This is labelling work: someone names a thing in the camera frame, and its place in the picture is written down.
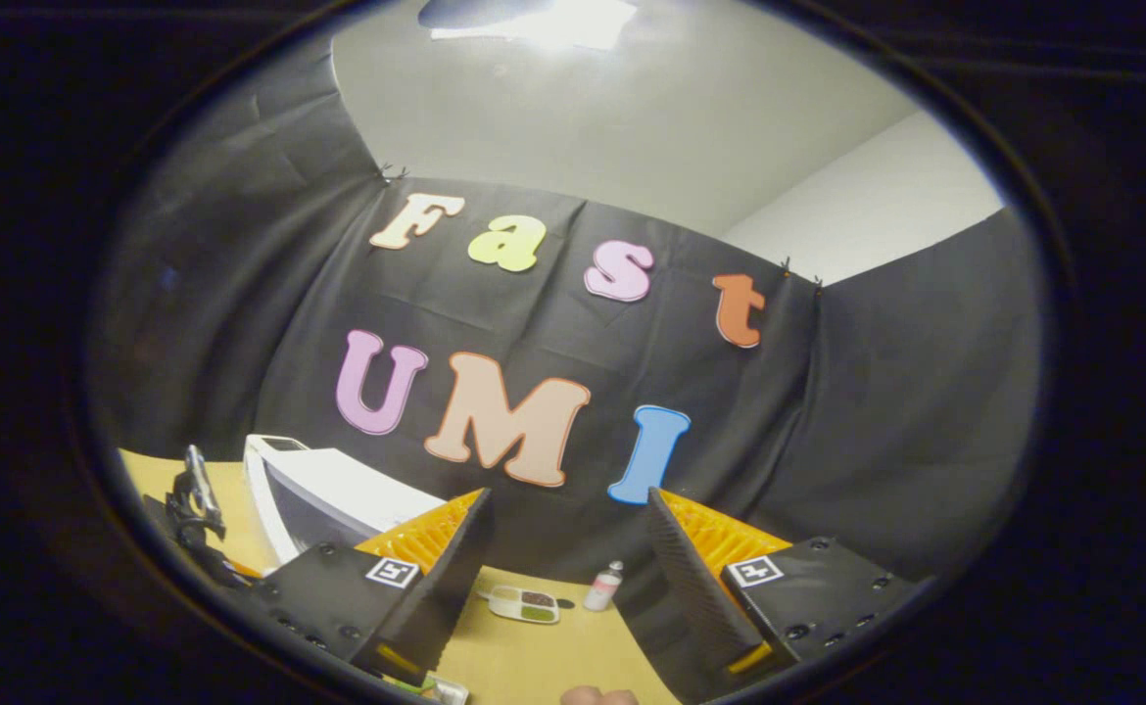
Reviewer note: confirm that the white microwave oven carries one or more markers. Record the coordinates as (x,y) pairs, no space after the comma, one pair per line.
(358,494)

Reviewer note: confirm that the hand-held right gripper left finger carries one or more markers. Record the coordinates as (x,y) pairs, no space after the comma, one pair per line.
(441,597)

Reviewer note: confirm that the plate of green vegetables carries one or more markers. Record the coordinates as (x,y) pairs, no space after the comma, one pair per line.
(444,691)

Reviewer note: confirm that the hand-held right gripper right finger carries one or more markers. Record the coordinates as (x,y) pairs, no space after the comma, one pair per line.
(695,597)

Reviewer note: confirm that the white divided condiment dish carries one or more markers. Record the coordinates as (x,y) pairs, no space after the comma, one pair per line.
(524,605)

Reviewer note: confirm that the small bottle with pink label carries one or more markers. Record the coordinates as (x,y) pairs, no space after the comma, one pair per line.
(602,589)

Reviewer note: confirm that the black backdrop cloth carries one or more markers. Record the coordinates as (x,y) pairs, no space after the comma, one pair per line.
(857,411)

